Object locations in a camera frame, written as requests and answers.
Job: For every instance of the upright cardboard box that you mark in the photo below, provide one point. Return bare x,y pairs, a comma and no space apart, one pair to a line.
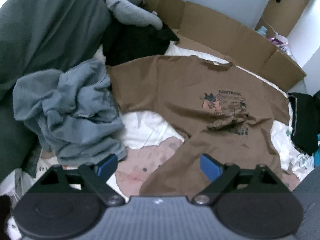
282,15

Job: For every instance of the black garment with patterned trim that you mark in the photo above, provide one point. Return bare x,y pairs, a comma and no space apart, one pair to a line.
305,122

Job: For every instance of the brown printed t-shirt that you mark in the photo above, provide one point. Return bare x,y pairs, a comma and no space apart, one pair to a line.
175,85

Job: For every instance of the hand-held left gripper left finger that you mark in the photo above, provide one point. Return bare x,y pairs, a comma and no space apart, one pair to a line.
107,167

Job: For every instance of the purple white packet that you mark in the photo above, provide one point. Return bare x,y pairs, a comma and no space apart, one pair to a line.
275,42

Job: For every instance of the grey-blue sweatshirt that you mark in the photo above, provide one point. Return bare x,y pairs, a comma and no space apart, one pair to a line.
70,100

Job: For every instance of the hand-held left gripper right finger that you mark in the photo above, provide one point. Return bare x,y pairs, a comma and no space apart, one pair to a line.
211,167

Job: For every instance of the cream bear print blanket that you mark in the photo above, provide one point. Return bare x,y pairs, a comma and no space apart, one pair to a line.
145,127

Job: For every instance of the black cloth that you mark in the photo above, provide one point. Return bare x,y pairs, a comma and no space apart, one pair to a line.
135,45

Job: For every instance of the flattened cardboard sheet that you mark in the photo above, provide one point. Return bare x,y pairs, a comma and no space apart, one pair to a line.
225,30

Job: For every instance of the grey sleeve garment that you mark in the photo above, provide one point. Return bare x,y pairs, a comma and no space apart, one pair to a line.
130,12

